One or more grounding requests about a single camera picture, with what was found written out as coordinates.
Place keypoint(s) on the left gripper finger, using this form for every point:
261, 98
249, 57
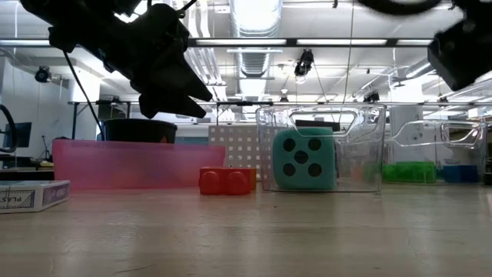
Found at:
169, 104
190, 86

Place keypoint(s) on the red toy brick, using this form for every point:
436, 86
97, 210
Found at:
225, 182

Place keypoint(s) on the blue toy brick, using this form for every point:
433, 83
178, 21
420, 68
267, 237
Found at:
459, 174

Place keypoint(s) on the green toy brick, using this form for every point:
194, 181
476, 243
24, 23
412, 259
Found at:
417, 172
389, 173

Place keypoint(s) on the clear plastic bin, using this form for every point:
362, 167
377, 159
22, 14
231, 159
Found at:
369, 146
461, 134

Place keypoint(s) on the teal foam die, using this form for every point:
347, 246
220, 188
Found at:
326, 169

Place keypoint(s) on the playing card box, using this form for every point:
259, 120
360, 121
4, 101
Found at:
30, 196

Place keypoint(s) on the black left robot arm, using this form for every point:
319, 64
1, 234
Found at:
77, 11

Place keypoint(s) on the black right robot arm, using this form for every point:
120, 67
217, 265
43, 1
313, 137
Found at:
476, 7

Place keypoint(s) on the black bucket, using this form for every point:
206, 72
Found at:
138, 131

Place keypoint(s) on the black framed background table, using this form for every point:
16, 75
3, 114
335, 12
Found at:
230, 103

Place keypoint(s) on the white perforated panel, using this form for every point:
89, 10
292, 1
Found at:
234, 150

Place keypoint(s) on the pink translucent plastic tray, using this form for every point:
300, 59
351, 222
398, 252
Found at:
115, 165

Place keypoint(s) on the black ceiling spotlight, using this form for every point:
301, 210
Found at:
42, 74

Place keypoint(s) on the orange toy brick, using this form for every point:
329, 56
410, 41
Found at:
253, 179

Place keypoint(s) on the black background monitor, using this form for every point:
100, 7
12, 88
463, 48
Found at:
25, 134

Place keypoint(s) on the silver ventilation duct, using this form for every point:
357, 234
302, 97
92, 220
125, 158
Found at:
255, 23

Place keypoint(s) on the black hanging ceiling camera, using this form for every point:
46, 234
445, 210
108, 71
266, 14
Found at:
304, 61

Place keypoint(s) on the black overhead frame bar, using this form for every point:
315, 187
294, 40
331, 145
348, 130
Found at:
307, 42

